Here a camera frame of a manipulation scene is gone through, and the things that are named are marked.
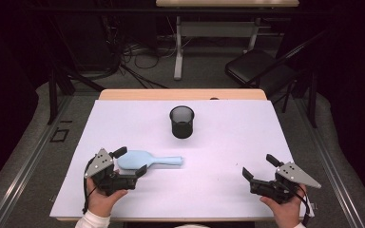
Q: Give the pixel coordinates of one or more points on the metal floor rail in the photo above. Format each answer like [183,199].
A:
[332,177]
[28,164]

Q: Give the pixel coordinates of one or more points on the black folding chair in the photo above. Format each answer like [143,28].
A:
[253,63]

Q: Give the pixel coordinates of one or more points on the black metal stand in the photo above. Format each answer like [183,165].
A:
[53,101]
[312,104]

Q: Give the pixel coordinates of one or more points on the white-legged desk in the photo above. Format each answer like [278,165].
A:
[179,47]

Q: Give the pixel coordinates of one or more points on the person's left hand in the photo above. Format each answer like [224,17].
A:
[101,202]

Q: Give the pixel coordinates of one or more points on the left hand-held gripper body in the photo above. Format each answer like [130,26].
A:
[103,164]

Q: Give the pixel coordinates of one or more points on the person's right hand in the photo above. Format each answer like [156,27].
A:
[285,212]

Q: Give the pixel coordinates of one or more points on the black mesh cup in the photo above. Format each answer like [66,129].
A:
[182,129]

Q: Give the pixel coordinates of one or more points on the white table mat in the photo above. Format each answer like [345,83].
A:
[218,177]

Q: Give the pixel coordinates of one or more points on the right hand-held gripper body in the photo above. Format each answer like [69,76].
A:
[293,175]

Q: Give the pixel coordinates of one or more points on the light blue hairbrush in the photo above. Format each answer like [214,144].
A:
[136,160]

